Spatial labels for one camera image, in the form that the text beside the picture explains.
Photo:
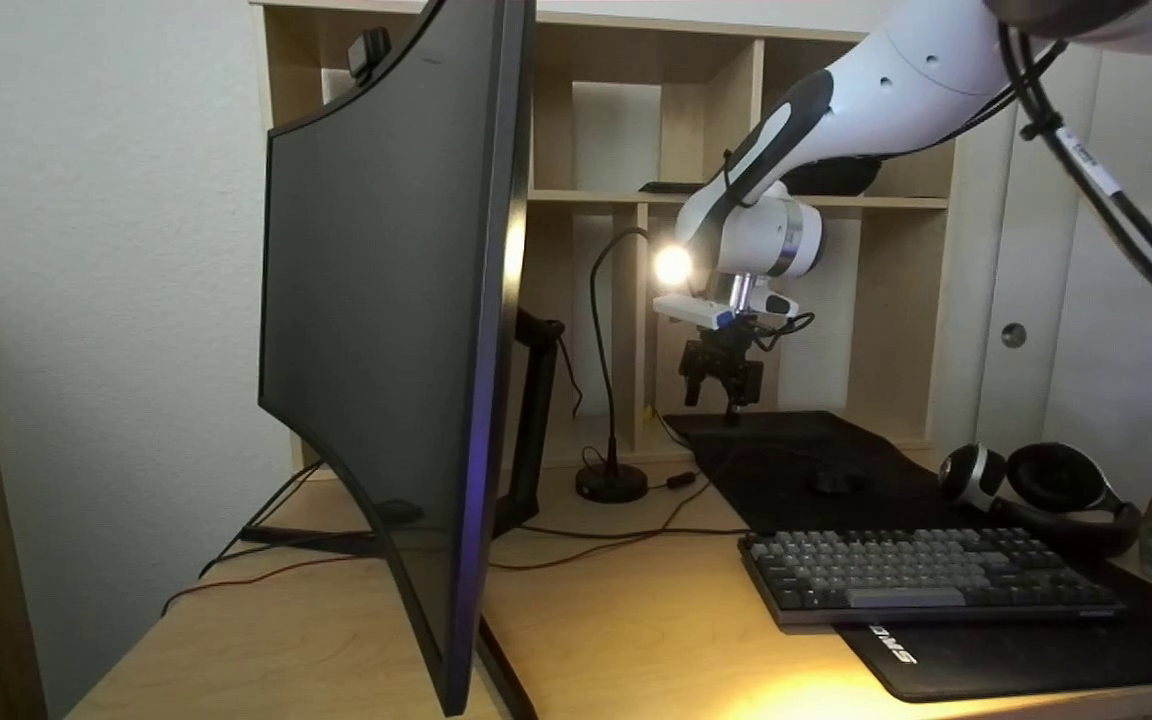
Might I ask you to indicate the black gooseneck desk lamp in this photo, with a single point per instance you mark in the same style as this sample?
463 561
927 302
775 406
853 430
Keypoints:
610 481

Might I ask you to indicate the light wooden shelf hutch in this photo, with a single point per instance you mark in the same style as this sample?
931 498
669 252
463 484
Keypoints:
899 306

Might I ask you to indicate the black desk mat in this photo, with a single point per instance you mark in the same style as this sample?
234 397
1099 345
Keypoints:
788 462

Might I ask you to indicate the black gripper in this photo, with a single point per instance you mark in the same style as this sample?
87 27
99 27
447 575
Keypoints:
720 359

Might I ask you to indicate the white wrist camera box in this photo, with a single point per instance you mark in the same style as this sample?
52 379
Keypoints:
700 308

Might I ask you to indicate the black monitor stand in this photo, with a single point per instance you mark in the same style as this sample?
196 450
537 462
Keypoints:
530 402

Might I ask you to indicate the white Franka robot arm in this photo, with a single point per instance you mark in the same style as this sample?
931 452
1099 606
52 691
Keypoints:
899 80

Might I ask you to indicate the black and silver headphones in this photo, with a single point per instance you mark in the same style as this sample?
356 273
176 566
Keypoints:
1056 481

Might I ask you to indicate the round metal door knob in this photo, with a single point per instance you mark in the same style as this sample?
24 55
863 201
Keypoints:
1014 335

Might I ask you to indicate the black curved monitor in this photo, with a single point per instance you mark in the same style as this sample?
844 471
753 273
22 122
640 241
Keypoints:
376 335

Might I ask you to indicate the black mechanical keyboard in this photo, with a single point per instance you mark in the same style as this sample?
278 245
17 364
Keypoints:
923 575

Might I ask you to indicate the black webcam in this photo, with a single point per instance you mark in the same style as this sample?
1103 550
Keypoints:
364 55

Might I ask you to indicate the flat black shelf item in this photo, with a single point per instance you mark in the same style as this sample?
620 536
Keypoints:
669 188

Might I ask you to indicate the bulky black bag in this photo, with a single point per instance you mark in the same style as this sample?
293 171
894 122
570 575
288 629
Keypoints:
838 178

